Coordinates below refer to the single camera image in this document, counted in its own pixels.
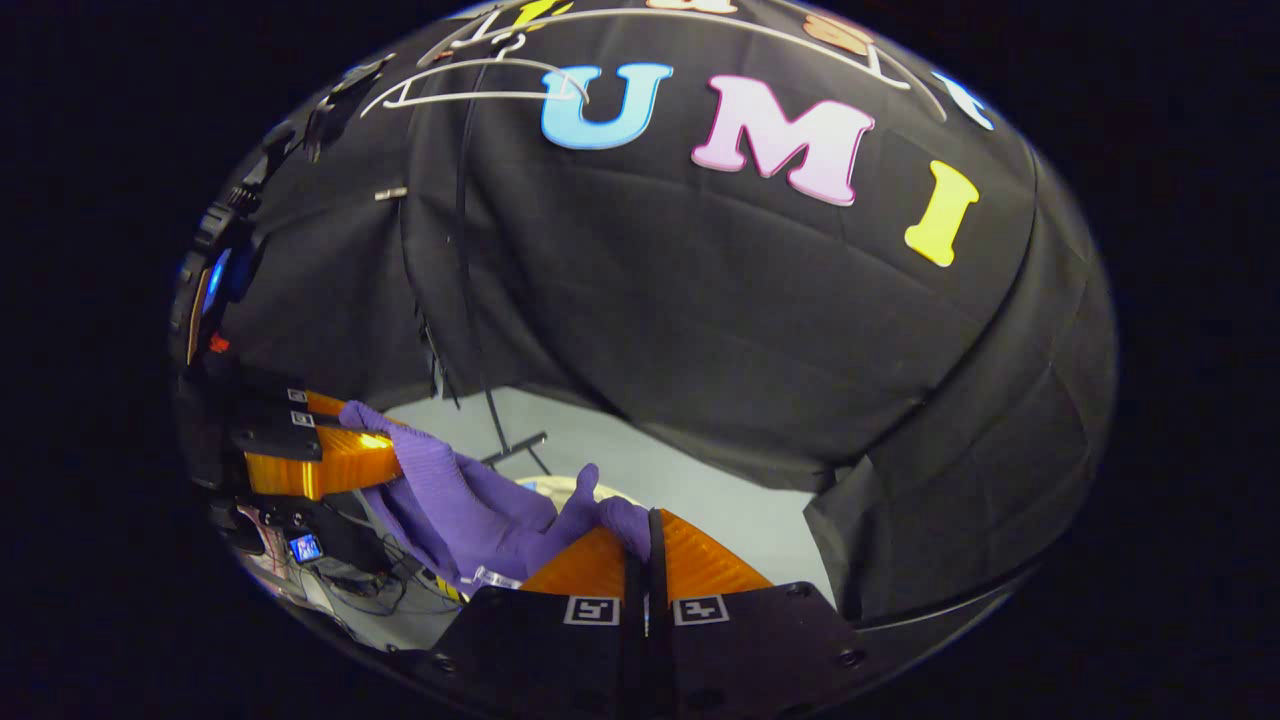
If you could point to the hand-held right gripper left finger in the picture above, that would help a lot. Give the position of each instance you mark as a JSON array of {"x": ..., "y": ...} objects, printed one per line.
[{"x": 540, "y": 650}]

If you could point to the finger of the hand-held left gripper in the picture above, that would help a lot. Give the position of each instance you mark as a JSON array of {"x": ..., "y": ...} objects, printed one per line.
[
  {"x": 322, "y": 404},
  {"x": 330, "y": 465}
]

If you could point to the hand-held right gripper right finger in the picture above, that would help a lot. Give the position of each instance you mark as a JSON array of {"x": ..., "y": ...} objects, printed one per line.
[{"x": 750, "y": 650}]

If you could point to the purple shirt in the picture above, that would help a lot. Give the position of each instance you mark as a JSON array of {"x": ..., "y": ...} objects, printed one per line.
[{"x": 470, "y": 510}]

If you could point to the white clothes hanger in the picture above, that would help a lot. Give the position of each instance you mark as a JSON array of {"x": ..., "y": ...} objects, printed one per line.
[
  {"x": 700, "y": 12},
  {"x": 480, "y": 66}
]

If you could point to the small device with blue screen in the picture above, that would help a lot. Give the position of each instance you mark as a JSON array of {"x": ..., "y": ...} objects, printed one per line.
[{"x": 305, "y": 547}]

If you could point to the silver clip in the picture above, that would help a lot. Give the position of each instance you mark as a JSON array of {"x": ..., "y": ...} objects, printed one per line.
[{"x": 391, "y": 193}]

